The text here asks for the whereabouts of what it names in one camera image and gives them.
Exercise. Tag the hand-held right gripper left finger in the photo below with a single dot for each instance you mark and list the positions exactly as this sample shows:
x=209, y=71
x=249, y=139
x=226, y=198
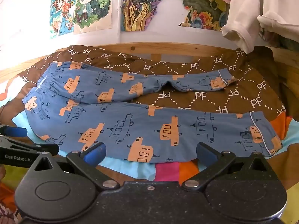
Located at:
x=94, y=154

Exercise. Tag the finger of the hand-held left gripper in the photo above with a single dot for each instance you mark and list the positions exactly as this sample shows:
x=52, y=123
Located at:
x=16, y=132
x=42, y=148

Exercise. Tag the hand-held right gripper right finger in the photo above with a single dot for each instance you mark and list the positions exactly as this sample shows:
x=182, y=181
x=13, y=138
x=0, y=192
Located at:
x=206, y=155

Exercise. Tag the blue car print pants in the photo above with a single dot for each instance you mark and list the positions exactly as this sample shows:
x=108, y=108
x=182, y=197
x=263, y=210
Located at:
x=140, y=126

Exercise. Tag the multicoloured bed sheet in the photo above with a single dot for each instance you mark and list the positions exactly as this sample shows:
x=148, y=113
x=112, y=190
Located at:
x=163, y=170

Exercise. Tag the brown lettered blanket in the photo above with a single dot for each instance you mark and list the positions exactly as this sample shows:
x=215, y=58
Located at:
x=186, y=91

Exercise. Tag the white hanging shirt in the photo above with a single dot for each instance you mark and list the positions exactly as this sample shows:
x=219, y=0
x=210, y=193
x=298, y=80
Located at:
x=247, y=16

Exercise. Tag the wooden bed frame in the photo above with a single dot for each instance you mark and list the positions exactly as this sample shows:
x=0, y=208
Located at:
x=177, y=49

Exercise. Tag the blue cartoon wall poster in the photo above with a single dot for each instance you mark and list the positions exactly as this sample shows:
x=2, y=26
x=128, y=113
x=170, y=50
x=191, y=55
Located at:
x=62, y=11

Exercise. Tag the white wall conduit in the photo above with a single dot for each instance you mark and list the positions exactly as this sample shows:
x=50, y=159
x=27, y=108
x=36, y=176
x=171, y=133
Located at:
x=119, y=16

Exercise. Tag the green cartoon figure wall poster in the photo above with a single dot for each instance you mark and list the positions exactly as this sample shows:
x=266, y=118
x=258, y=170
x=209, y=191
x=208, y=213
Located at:
x=91, y=7

